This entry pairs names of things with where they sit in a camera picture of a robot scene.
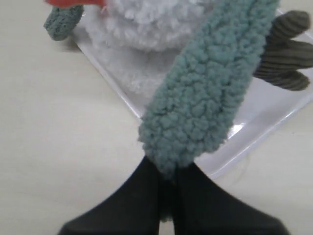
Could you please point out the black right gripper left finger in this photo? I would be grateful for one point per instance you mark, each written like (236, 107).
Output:
(136, 208)

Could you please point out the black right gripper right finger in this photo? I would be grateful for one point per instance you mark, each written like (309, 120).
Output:
(204, 208)

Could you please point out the green fluffy scarf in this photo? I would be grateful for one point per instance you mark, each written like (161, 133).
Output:
(193, 109)

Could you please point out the white plastic tray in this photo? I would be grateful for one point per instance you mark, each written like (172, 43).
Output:
(134, 75)

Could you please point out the white plush snowman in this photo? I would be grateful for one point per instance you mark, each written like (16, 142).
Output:
(158, 25)

